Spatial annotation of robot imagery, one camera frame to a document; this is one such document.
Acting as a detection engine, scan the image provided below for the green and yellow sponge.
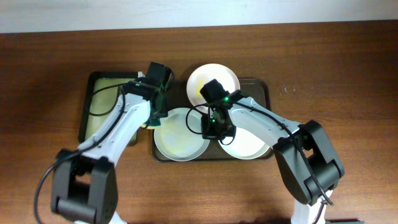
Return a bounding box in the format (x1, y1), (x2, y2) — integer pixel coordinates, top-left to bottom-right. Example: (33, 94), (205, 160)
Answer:
(141, 123), (160, 129)

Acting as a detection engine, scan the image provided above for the pale green plate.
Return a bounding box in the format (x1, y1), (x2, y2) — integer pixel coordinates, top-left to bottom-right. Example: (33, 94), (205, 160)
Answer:
(154, 108), (210, 162)

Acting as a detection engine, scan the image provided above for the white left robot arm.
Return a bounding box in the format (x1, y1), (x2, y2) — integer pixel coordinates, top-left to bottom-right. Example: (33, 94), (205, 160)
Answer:
(50, 78), (169, 223)

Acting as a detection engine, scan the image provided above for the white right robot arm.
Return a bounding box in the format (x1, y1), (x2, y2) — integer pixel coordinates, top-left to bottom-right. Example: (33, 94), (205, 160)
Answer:
(200, 79), (345, 223)

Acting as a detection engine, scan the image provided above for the dark brown serving tray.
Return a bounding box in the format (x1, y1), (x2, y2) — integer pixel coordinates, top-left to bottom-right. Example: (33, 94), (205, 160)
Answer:
(151, 78), (271, 162)

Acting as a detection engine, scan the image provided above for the black soapy water tray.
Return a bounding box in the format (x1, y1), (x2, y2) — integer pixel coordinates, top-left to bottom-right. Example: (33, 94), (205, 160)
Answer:
(78, 72), (139, 143)

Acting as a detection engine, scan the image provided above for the cream white plate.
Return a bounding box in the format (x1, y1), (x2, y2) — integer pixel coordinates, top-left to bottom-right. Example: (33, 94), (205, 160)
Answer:
(218, 128), (271, 160)

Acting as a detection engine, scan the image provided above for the pink plate with yellow stain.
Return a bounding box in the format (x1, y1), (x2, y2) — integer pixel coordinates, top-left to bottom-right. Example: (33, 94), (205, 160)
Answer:
(186, 63), (240, 106)

